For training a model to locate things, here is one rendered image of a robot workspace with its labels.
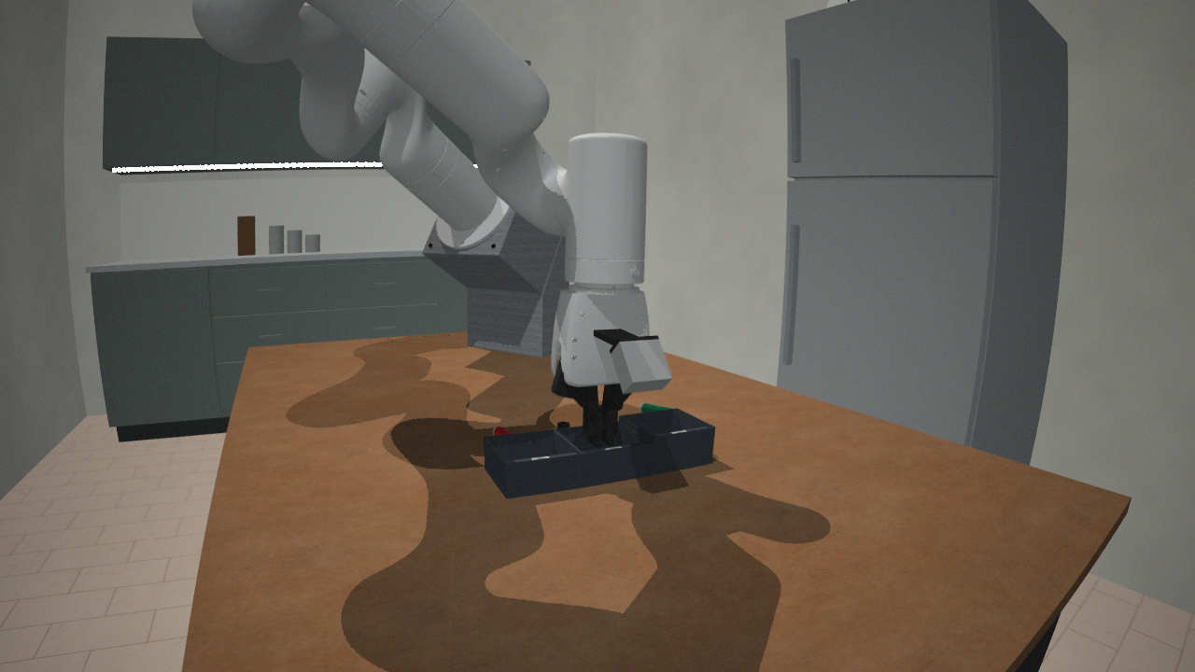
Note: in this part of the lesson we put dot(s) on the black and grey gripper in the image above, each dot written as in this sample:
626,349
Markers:
585,360

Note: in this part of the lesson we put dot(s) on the dark grey rack of three bins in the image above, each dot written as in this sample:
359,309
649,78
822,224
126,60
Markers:
669,444

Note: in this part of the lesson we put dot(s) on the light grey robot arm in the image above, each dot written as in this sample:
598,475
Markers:
443,51

